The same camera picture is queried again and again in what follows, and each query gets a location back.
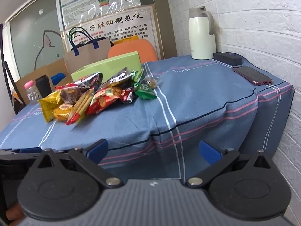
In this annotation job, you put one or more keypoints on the biscuit sticks red pack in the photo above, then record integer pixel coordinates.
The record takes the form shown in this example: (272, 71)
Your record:
(79, 109)

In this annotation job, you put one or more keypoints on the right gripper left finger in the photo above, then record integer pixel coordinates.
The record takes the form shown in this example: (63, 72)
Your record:
(88, 159)

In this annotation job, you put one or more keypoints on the pink cap plastic bottle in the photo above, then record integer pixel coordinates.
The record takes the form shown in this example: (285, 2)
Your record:
(33, 94)

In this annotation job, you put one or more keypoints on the dark red date pack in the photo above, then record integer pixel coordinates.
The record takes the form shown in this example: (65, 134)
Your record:
(69, 93)

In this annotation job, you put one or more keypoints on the yellow snack bag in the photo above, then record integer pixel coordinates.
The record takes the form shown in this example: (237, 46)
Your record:
(49, 104)

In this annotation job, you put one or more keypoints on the red chips bag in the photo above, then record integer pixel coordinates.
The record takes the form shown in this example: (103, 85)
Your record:
(103, 99)

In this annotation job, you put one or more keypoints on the white thermos jug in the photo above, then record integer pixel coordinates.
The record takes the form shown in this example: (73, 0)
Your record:
(201, 33)

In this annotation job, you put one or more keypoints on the person's left hand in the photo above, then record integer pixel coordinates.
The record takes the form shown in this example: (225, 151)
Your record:
(14, 212)

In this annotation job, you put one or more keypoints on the orange yellow snack packet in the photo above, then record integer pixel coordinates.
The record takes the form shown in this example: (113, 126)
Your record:
(62, 112)

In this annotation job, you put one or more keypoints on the silver octopus snack bag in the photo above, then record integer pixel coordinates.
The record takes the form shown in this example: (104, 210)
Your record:
(92, 81)

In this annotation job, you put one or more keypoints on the yellow bag behind chair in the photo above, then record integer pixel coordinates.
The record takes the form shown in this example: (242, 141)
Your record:
(131, 38)

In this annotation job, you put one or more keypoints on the black rectangular case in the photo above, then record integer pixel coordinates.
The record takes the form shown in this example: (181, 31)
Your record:
(228, 58)

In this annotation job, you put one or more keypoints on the black tumbler cup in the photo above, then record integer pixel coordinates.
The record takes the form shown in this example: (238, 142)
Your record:
(43, 85)

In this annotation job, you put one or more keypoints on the brown cardboard box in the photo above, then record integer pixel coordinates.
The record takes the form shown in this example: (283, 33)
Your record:
(49, 70)

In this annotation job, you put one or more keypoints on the light green cardboard box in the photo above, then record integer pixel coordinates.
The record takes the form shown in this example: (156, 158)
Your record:
(110, 67)

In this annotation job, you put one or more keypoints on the brown paper bag blue handles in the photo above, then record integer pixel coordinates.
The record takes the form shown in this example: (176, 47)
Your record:
(83, 54)

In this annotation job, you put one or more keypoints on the chinese text poster board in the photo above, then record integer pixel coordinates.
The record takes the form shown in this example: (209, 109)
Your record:
(138, 21)

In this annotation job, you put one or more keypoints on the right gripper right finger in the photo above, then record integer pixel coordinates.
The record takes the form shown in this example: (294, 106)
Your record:
(219, 161)

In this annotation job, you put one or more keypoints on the green snack packet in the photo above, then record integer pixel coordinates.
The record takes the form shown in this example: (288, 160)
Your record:
(142, 90)

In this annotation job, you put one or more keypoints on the orange chair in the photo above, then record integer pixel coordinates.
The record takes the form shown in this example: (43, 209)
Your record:
(144, 48)

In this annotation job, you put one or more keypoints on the dark red chocolate packet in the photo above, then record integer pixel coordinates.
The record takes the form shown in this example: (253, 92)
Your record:
(127, 95)

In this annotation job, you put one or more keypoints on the blue chair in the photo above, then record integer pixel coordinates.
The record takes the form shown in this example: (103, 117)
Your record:
(57, 78)

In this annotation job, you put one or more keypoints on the smartphone red case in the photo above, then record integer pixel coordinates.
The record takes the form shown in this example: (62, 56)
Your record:
(253, 76)

